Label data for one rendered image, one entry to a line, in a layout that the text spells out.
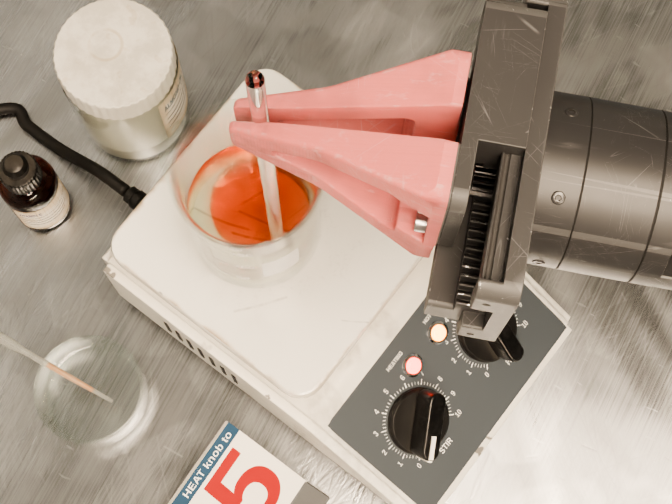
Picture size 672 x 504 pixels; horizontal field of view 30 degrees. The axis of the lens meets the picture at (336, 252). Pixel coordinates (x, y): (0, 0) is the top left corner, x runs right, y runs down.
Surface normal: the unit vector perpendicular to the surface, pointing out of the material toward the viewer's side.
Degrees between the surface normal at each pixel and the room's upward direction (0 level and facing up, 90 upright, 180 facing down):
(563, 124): 17
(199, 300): 0
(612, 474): 0
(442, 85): 22
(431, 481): 30
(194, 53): 0
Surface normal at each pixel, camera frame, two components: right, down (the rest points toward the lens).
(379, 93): -0.35, -0.31
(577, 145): 0.01, -0.30
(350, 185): 0.36, -0.18
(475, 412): 0.40, 0.07
